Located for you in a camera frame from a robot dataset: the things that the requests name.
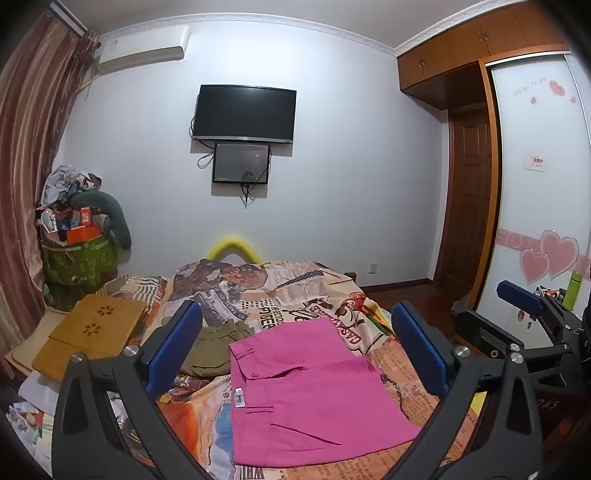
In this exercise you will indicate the colourful fleece blanket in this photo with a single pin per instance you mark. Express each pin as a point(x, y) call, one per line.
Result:
point(376, 318)

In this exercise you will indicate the printed blanket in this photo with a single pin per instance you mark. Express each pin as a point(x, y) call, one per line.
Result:
point(286, 304)

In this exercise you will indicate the orange box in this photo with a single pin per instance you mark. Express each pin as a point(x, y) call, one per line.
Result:
point(81, 234)

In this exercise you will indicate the small black monitor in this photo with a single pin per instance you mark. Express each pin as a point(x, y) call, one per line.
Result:
point(241, 162)

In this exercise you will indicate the green patterned storage bag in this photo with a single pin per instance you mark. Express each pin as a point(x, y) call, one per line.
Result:
point(83, 263)

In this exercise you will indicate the brown wooden door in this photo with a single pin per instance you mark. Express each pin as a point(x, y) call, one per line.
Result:
point(466, 198)

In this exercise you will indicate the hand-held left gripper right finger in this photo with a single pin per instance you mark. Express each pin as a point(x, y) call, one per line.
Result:
point(420, 350)

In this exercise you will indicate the pale beige board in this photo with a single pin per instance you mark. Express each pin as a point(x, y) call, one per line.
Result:
point(27, 344)

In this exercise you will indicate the yellow foam tube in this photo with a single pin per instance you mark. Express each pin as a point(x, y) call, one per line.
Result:
point(231, 240)

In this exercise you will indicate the black wall television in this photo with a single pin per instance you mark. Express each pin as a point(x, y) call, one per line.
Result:
point(244, 113)

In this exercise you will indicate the wooden overhead cabinet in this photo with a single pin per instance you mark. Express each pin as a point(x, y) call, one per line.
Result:
point(461, 50)

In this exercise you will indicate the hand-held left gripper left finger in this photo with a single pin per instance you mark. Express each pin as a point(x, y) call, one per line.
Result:
point(178, 341)

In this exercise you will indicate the grey plush pillow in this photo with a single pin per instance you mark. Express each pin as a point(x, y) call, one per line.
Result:
point(117, 221)

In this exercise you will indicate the pink pants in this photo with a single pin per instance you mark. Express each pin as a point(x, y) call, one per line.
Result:
point(314, 392)

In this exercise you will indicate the striped brown curtain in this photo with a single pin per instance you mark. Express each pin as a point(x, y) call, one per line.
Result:
point(27, 138)

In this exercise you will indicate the wooden lap board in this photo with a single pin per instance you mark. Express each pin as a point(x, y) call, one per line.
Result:
point(69, 346)

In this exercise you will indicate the pile of papers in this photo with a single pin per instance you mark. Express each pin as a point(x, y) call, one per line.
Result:
point(37, 415)

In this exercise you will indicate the pile of clothes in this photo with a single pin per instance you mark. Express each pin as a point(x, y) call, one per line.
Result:
point(64, 182)

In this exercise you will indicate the olive green folded garment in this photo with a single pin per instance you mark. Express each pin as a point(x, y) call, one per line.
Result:
point(207, 355)

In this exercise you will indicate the white air conditioner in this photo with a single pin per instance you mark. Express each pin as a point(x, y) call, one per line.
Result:
point(143, 48)

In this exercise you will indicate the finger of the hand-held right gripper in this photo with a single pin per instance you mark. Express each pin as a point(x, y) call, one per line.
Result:
point(480, 332)
point(517, 291)

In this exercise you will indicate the green bottle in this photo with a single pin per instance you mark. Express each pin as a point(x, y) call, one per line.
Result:
point(574, 288)

